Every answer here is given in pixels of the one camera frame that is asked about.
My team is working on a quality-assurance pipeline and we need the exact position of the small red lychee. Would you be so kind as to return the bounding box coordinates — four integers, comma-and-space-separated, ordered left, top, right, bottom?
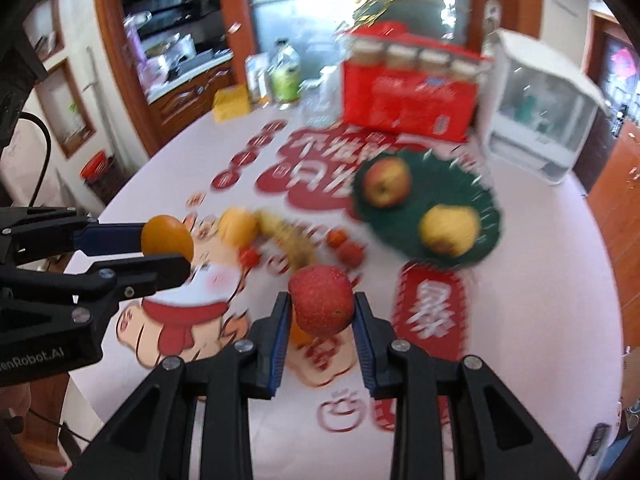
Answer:
336, 240, 366, 269

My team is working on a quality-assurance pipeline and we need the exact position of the red cherry tomato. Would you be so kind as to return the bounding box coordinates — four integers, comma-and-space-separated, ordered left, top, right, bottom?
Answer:
239, 246, 262, 269

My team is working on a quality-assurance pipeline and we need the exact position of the red bumpy lychee fruit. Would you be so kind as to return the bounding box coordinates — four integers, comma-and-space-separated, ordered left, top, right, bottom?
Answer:
288, 264, 355, 338

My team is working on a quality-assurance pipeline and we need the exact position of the red basket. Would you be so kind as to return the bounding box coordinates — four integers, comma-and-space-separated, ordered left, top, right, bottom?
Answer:
79, 151, 111, 182

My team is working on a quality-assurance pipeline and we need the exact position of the clear drinking glass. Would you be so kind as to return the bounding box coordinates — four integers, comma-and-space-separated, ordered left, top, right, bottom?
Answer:
300, 79, 338, 130

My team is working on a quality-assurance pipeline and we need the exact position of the dark green leaf plate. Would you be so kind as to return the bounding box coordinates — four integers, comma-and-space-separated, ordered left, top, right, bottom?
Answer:
352, 150, 502, 270

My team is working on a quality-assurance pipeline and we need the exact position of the red apple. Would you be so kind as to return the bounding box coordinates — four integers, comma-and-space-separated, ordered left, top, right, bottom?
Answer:
362, 156, 412, 208

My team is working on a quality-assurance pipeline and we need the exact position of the red persimmon tomato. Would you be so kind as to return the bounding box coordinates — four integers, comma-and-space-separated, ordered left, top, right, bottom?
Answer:
326, 229, 349, 249

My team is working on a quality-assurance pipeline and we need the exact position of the small orange tangerine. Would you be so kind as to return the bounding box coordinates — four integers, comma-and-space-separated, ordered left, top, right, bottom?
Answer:
141, 214, 194, 262

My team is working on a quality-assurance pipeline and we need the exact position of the yellow striped melon fruit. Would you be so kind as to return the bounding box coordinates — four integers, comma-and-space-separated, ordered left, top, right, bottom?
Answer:
217, 207, 259, 249

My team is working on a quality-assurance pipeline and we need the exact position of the spotted yellow banana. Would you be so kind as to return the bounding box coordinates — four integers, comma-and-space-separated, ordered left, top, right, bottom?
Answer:
254, 209, 318, 272

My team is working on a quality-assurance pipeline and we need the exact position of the red paper cup package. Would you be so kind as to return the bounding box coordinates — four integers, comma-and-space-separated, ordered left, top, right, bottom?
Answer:
342, 22, 490, 144

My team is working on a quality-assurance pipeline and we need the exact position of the green label plastic bottle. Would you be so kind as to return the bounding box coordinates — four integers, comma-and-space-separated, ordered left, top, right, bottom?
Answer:
269, 38, 300, 107

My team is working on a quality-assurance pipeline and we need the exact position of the yellow pear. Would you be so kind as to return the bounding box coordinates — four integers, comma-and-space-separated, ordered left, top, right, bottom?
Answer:
418, 204, 480, 258

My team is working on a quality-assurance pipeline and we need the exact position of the yellow small box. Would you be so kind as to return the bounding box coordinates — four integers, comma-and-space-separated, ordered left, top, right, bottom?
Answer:
213, 84, 252, 122

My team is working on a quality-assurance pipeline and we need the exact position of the white cup sterilizer box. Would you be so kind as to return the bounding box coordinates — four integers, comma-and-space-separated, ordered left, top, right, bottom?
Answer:
475, 28, 606, 185

